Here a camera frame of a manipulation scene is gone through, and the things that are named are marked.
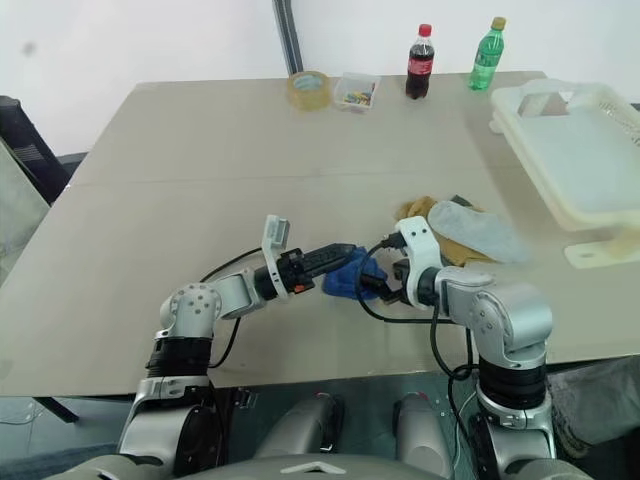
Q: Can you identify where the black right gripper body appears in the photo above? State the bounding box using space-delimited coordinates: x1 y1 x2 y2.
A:
381 258 412 307

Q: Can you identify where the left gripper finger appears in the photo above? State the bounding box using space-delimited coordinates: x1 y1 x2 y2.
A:
310 257 352 280
303 242 358 269

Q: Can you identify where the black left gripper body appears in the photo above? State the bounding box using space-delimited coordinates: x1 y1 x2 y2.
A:
278 247 315 298

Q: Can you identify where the blue sock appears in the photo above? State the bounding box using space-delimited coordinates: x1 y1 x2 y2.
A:
321 244 392 302

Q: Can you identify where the clear box of coloured clips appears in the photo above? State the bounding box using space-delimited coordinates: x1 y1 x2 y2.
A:
331 72 382 114

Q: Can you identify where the white plastic tray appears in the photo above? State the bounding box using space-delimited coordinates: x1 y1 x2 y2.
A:
489 78 640 233

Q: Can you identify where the tan yellow cloth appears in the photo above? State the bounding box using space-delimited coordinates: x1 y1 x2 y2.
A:
393 195 498 268

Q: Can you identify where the light grey sock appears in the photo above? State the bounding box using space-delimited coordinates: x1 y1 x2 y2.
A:
426 199 536 265

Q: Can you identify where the grey rounded right robot leg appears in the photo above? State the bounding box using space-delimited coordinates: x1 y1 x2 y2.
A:
391 393 455 477

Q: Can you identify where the grey rounded robot leg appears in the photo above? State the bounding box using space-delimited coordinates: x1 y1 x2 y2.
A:
253 393 347 467
391 393 455 477

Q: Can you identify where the grey rounded left robot leg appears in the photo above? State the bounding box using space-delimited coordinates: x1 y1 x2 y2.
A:
253 393 347 467

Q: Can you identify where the clear packing tape roll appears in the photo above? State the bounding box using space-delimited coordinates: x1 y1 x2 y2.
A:
286 70 332 113

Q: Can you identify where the grey robot torso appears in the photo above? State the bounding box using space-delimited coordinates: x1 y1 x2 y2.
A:
63 451 602 480

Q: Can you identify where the white plastic stand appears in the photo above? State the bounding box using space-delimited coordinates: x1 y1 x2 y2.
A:
563 234 640 272

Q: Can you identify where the cola bottle with red cap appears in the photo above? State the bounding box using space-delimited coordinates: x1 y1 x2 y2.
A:
404 23 436 100

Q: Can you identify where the grey fabric under table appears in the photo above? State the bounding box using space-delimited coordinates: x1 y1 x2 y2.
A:
543 356 640 460

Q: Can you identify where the green soda bottle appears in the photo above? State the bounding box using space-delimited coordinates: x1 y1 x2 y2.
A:
467 17 508 92

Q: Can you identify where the black table leg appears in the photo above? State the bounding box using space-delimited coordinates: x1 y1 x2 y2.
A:
31 396 82 427

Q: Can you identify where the black chair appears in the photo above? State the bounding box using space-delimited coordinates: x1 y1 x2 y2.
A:
0 94 87 207

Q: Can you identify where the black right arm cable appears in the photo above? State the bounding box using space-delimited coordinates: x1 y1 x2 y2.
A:
355 231 484 437

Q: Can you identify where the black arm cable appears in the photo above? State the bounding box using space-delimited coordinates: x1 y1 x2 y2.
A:
355 231 484 437
199 246 267 371

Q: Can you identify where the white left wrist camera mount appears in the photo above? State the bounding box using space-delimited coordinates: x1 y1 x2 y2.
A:
260 214 302 304

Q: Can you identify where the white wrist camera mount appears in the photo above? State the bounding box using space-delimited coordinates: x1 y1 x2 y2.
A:
394 215 447 307
260 214 302 304

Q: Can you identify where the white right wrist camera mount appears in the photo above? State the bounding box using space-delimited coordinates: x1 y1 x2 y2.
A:
394 215 447 307

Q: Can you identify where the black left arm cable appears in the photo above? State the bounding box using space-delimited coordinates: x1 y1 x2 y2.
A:
199 246 267 371

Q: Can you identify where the white cable under table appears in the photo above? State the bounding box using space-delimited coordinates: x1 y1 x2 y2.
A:
451 388 482 480

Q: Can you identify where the grey metal wall post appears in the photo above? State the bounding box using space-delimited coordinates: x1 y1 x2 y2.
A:
271 0 305 77

